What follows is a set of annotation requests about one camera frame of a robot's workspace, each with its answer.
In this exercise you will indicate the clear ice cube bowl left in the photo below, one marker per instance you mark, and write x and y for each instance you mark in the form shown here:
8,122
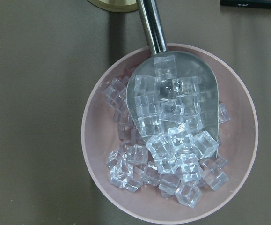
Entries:
116,93

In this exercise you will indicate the clear ice cube bowl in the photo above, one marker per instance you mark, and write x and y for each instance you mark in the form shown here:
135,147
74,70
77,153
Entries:
188,193
223,114
116,93

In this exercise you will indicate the metal ice scoop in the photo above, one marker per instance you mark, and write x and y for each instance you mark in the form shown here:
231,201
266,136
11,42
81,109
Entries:
172,93

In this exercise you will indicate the clear ice cube upper scoop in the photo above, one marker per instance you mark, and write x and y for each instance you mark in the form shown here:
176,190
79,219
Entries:
165,67

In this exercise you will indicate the clear ice cube scoop lip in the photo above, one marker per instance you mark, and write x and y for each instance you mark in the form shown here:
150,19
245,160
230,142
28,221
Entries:
207,146

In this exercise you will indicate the clear ice cube bowl right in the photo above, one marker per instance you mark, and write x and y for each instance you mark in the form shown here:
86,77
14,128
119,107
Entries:
223,114

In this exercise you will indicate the clear ice cube bowl bottom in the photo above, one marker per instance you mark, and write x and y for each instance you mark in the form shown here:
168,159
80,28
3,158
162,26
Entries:
188,193

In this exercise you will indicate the pink plastic bowl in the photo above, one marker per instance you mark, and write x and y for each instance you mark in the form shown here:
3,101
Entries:
239,138

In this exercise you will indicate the wooden cup stand base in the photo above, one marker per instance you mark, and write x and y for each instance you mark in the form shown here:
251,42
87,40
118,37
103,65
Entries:
120,6

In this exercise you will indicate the black flat device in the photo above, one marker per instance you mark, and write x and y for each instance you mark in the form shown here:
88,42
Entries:
247,3

